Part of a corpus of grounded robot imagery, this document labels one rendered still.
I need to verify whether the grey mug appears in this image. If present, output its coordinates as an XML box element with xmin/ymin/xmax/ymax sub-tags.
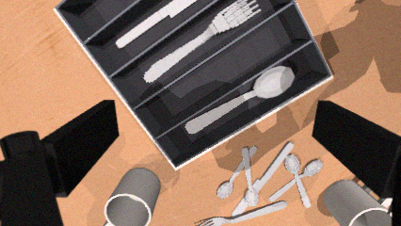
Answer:
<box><xmin>324</xmin><ymin>180</ymin><xmax>392</xmax><ymax>226</ymax></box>
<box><xmin>104</xmin><ymin>168</ymin><xmax>161</xmax><ymax>226</ymax></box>

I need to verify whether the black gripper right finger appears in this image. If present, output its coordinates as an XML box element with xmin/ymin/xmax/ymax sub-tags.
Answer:
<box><xmin>312</xmin><ymin>101</ymin><xmax>401</xmax><ymax>226</ymax></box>

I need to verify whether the black cutlery tray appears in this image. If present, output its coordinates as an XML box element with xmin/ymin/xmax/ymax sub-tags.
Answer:
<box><xmin>55</xmin><ymin>0</ymin><xmax>332</xmax><ymax>168</ymax></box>

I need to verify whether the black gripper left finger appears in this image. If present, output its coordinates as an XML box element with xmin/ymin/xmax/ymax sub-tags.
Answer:
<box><xmin>0</xmin><ymin>100</ymin><xmax>120</xmax><ymax>226</ymax></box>

